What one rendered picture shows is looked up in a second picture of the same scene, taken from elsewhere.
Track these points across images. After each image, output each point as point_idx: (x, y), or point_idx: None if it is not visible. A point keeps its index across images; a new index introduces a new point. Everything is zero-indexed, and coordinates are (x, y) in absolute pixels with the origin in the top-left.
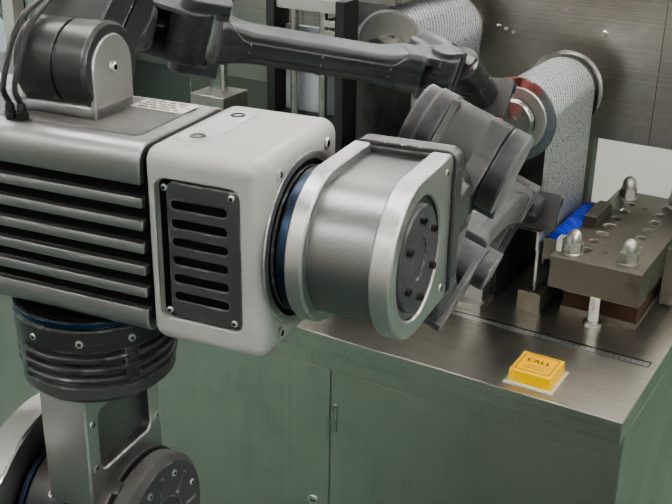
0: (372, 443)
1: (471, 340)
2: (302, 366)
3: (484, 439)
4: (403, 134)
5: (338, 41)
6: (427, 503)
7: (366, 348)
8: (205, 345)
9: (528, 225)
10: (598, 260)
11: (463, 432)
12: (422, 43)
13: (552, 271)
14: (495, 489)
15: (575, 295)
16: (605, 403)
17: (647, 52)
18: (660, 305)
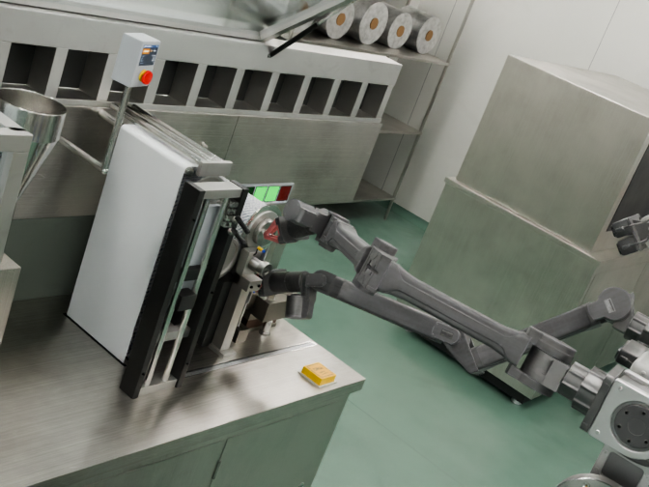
0: (234, 470)
1: (269, 375)
2: (206, 448)
3: (296, 425)
4: (630, 310)
5: (357, 237)
6: (253, 484)
7: (266, 411)
8: (134, 480)
9: (278, 293)
10: (281, 297)
11: (287, 429)
12: (311, 212)
13: (267, 313)
14: (291, 450)
15: (252, 320)
16: (347, 373)
17: (220, 153)
18: None
